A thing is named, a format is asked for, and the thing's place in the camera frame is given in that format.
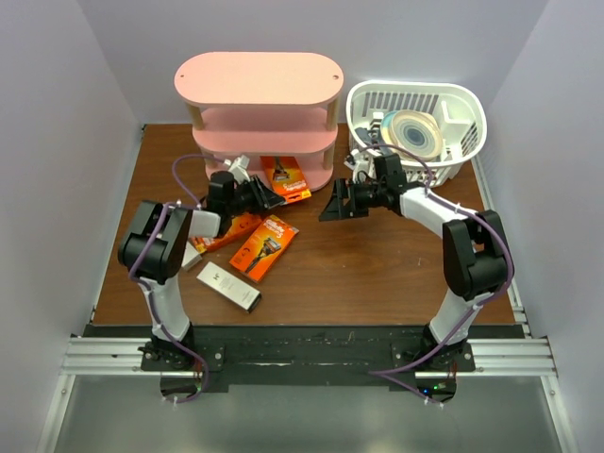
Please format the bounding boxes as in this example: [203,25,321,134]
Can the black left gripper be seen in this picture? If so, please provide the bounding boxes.
[226,174,284,215]

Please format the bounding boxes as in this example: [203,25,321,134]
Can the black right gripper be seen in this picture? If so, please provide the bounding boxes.
[319,178,386,222]

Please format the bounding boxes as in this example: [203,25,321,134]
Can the orange Gillette razor box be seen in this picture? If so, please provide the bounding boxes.
[189,213,262,254]
[229,215,299,283]
[260,156,311,205]

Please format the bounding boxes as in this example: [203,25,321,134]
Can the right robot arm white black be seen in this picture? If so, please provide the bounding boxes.
[319,150,514,372]

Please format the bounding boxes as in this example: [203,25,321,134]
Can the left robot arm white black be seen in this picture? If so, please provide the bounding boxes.
[117,171,285,370]

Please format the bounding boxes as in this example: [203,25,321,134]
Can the pink three-tier wooden shelf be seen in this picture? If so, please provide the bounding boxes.
[174,51,344,191]

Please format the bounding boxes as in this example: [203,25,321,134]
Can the grey white razor box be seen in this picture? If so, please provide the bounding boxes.
[196,262,261,313]

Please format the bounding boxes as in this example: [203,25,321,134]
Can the white Harry's razor box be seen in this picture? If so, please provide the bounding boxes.
[181,242,203,271]

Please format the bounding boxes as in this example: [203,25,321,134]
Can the stack of ceramic plates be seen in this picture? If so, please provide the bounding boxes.
[355,109,445,161]

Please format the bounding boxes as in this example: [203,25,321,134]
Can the white plastic basket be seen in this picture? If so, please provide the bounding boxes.
[345,80,487,187]

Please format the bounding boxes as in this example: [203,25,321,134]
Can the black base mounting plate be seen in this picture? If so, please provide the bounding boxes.
[82,323,526,402]

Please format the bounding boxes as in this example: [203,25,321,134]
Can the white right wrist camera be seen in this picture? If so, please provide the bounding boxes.
[344,149,376,183]

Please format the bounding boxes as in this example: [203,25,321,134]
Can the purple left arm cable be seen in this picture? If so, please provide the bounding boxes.
[126,153,237,405]

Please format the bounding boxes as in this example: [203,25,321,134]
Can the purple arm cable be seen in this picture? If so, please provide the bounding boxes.
[351,143,514,405]
[126,153,237,405]

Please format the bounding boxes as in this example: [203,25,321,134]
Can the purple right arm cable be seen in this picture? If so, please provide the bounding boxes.
[351,143,514,405]

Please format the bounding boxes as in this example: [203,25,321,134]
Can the aluminium frame rail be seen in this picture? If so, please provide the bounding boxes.
[39,299,576,452]

